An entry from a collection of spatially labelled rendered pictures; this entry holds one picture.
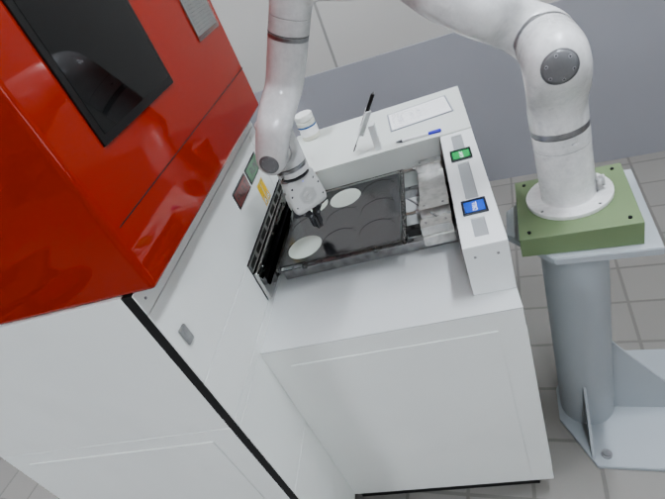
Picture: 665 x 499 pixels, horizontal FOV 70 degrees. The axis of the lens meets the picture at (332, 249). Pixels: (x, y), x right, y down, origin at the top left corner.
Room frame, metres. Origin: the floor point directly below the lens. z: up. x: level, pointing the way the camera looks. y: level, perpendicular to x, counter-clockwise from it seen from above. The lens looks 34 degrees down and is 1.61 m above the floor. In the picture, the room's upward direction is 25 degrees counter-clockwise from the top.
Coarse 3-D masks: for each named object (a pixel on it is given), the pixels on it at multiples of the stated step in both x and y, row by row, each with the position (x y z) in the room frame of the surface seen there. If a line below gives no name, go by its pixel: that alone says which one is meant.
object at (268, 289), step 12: (276, 216) 1.30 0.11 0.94; (288, 216) 1.40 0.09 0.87; (276, 228) 1.26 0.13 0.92; (288, 228) 1.34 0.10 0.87; (264, 240) 1.19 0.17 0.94; (264, 252) 1.13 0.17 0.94; (276, 252) 1.22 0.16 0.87; (264, 264) 1.10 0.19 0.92; (276, 264) 1.16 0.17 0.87; (264, 276) 1.07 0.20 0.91; (276, 276) 1.12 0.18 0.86; (264, 288) 1.05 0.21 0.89
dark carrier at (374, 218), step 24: (336, 192) 1.35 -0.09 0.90; (384, 192) 1.23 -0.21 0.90; (336, 216) 1.22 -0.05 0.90; (360, 216) 1.16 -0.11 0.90; (384, 216) 1.11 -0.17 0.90; (288, 240) 1.21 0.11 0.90; (336, 240) 1.10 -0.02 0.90; (360, 240) 1.05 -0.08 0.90; (384, 240) 1.00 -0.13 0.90; (288, 264) 1.09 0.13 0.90
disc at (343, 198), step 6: (342, 192) 1.34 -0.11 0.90; (348, 192) 1.32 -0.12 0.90; (354, 192) 1.30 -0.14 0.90; (360, 192) 1.29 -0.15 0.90; (336, 198) 1.32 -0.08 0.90; (342, 198) 1.30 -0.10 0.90; (348, 198) 1.29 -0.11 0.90; (354, 198) 1.27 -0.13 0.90; (336, 204) 1.28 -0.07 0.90; (342, 204) 1.27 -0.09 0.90; (348, 204) 1.25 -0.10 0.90
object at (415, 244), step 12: (456, 228) 0.99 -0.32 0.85; (408, 240) 1.03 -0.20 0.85; (420, 240) 1.01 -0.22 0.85; (456, 240) 0.97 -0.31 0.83; (372, 252) 1.05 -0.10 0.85; (384, 252) 1.04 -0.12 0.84; (396, 252) 1.03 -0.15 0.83; (324, 264) 1.10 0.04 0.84; (336, 264) 1.09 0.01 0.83; (348, 264) 1.07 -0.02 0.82; (288, 276) 1.14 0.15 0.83
